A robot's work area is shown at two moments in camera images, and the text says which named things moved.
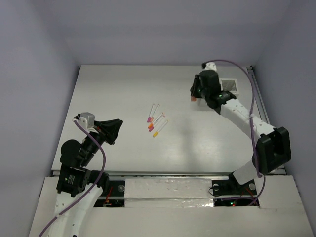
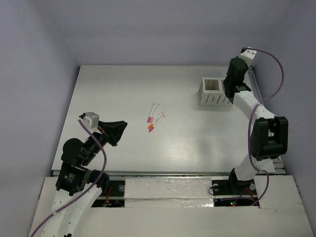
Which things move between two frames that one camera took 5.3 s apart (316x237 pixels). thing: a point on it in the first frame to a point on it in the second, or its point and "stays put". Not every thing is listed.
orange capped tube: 152,128 stays put
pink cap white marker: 152,117 stays put
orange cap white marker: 151,124 stays put
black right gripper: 197,81 to 246,64
